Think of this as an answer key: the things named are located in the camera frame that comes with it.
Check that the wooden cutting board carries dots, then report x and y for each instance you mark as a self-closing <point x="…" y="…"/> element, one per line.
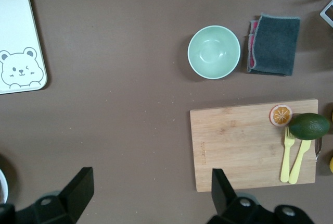
<point x="234" y="151"/>

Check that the yellow plastic fork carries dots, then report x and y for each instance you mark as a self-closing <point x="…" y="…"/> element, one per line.
<point x="286" y="161"/>

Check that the orange slice toy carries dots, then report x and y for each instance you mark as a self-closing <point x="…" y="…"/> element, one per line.
<point x="280" y="116"/>

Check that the mint green bowl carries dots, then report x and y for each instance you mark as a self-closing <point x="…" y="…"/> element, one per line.
<point x="214" y="52"/>

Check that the yellow lemon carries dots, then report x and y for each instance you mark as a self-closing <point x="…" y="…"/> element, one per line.
<point x="331" y="164"/>

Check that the grey folded cloth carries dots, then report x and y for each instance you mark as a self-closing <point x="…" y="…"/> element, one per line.
<point x="275" y="47"/>

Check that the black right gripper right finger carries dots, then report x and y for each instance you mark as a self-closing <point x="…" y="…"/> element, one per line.
<point x="229" y="208"/>

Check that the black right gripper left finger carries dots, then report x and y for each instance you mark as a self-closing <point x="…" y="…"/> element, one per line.
<point x="65" y="205"/>

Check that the cream bear print tray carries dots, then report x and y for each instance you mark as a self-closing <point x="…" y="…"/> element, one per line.
<point x="15" y="26"/>

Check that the white round plate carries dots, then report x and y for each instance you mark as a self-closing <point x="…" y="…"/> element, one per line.
<point x="3" y="185"/>

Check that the yellow plastic knife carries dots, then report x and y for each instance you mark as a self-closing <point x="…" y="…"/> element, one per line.
<point x="297" y="164"/>

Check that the green avocado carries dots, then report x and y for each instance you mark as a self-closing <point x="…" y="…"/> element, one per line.
<point x="309" y="126"/>

